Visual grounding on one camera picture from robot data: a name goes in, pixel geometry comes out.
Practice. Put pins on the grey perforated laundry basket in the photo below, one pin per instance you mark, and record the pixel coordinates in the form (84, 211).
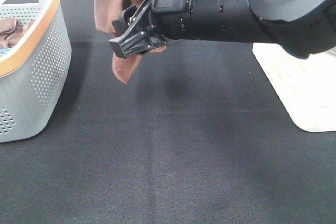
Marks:
(34, 71)

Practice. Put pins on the blue cloth in basket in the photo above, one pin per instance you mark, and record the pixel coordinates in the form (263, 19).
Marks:
(4, 51)

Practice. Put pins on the black table cloth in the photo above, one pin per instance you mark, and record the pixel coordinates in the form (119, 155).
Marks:
(197, 135)

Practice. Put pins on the brown towel in basket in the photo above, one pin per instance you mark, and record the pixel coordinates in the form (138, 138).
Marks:
(12, 30)

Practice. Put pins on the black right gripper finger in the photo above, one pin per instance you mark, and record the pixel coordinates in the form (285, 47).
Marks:
(141, 36)
(122, 23)

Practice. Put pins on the white storage box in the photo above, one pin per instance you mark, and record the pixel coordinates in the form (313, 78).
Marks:
(306, 88)

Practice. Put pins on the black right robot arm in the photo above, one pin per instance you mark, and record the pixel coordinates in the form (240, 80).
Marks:
(300, 27)

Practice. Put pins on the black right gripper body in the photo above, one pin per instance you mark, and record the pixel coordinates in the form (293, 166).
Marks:
(174, 18)

